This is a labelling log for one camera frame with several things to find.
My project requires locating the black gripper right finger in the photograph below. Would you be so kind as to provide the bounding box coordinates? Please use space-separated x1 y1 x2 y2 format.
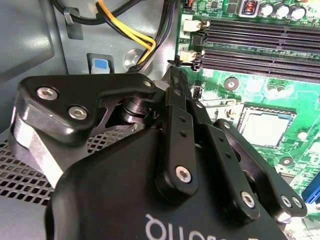
178 71 308 224

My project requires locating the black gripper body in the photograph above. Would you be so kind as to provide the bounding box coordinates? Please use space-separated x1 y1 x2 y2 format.
44 126 288 240

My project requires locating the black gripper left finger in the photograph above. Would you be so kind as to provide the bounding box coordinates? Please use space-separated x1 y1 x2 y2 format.
9 66 200 199

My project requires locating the locking lever wire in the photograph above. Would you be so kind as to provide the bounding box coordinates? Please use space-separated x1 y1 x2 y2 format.
198 98 247 104

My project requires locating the silver CPU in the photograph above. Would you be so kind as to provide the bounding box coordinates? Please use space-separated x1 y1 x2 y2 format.
239 107 297 151

